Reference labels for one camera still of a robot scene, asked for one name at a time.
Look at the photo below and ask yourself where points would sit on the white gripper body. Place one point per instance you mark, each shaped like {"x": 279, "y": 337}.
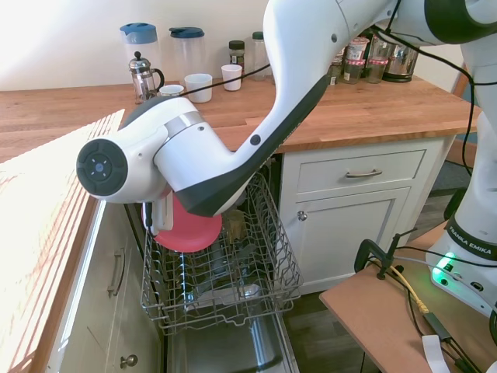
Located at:
{"x": 162, "y": 215}

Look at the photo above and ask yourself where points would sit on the pink round plate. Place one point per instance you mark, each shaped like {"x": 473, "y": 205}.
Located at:
{"x": 190, "y": 235}

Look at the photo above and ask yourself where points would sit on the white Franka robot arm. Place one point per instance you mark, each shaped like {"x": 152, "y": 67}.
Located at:
{"x": 310, "y": 58}

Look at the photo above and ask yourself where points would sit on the stainless dishwasher door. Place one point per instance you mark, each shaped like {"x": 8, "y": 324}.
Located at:
{"x": 233, "y": 346}

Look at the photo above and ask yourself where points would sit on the small white cup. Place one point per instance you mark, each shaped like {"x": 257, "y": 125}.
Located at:
{"x": 171, "y": 91}

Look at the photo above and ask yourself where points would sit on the glass French press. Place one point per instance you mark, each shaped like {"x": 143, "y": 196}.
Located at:
{"x": 144, "y": 79}

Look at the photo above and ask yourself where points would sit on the round metal cabinet knob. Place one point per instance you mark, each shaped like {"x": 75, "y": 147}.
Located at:
{"x": 302, "y": 215}
{"x": 129, "y": 361}

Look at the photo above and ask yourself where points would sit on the white ribbed cup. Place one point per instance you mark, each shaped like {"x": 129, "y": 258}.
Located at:
{"x": 231, "y": 75}

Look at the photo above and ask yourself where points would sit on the clear pitcher dark-blue lid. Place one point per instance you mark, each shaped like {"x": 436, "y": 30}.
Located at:
{"x": 187, "y": 54}

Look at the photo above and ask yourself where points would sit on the clear pitcher light-blue lid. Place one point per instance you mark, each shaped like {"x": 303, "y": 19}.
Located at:
{"x": 139, "y": 46}

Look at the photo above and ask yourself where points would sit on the spice jar black lid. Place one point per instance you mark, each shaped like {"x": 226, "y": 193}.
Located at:
{"x": 236, "y": 52}

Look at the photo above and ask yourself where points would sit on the glass jar green lid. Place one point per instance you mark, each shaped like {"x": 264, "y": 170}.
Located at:
{"x": 258, "y": 58}

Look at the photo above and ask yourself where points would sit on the black metal clamp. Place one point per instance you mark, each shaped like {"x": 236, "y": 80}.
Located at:
{"x": 367, "y": 252}

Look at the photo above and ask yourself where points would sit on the small glass spice jar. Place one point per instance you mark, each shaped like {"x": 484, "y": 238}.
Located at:
{"x": 334, "y": 74}

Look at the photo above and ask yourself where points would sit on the wooden mounting board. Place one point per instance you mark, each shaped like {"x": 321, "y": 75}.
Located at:
{"x": 372, "y": 311}

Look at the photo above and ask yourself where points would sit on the glass jar red-checkered lid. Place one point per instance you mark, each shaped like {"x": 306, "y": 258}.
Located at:
{"x": 354, "y": 72}
{"x": 376, "y": 72}

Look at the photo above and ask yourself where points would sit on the white tub red lid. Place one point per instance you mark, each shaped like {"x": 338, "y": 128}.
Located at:
{"x": 356, "y": 48}

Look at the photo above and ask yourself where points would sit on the dark metal kettle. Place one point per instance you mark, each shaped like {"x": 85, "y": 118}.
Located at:
{"x": 402, "y": 62}

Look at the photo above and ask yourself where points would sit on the white paper strip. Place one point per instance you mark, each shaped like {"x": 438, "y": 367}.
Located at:
{"x": 434, "y": 355}

